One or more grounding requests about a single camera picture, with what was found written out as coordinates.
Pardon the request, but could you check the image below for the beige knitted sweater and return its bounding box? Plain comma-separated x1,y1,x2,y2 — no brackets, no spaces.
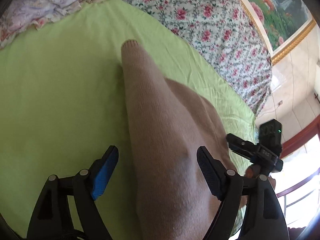
121,40,235,239

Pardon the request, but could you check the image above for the person's right hand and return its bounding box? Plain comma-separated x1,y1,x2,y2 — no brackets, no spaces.
244,164,277,190

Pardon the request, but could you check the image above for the light green bed sheet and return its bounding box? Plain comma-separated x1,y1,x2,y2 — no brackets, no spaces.
1,0,255,239

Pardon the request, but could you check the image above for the small-floral white quilt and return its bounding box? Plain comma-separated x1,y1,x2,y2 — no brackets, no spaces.
122,0,272,114

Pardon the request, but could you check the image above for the gold framed landscape painting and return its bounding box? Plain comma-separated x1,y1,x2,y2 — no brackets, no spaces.
241,0,316,64

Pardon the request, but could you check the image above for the large-peony pink pillow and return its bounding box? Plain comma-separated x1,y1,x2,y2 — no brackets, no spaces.
0,0,131,49

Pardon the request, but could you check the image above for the red wooden window frame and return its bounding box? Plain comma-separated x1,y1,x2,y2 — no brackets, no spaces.
277,115,319,198

